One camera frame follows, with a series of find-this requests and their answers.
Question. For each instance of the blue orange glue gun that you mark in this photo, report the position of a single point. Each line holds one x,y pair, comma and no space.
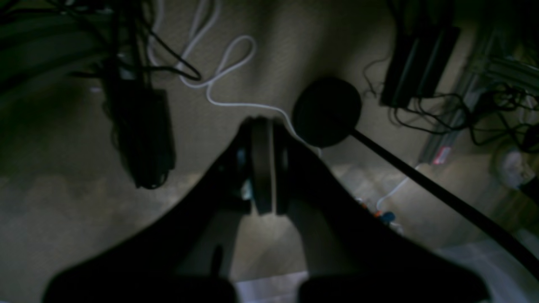
386,218

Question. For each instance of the black power adapter box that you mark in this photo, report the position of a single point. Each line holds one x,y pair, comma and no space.
142,128

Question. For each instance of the black equipment with cables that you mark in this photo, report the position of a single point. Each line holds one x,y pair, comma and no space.
497,95

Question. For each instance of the black round lamp base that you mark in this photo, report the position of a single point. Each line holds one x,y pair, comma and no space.
325,110

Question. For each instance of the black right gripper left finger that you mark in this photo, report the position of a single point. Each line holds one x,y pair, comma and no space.
144,268

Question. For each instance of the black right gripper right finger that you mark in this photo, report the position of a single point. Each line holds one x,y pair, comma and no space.
351,256

